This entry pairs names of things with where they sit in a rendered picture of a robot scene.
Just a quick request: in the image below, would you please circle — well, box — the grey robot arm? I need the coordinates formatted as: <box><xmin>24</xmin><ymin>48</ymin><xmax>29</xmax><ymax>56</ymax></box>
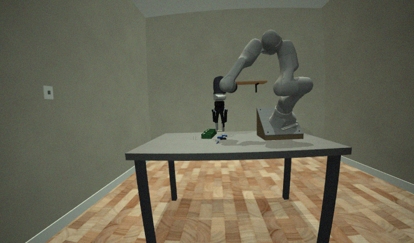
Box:
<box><xmin>213</xmin><ymin>30</ymin><xmax>313</xmax><ymax>131</ymax></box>

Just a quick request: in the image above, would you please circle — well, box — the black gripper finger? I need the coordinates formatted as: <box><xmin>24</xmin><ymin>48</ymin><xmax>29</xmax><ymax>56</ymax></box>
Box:
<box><xmin>212</xmin><ymin>109</ymin><xmax>219</xmax><ymax>131</ymax></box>
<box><xmin>219</xmin><ymin>109</ymin><xmax>228</xmax><ymax>132</ymax></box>

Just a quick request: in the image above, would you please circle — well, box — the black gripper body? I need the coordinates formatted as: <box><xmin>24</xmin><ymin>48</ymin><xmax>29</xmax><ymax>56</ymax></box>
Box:
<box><xmin>214</xmin><ymin>101</ymin><xmax>225</xmax><ymax>113</ymax></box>

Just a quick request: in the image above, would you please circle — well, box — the green rack of bins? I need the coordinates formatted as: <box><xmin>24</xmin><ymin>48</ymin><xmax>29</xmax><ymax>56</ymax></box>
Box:
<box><xmin>201</xmin><ymin>129</ymin><xmax>217</xmax><ymax>139</ymax></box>

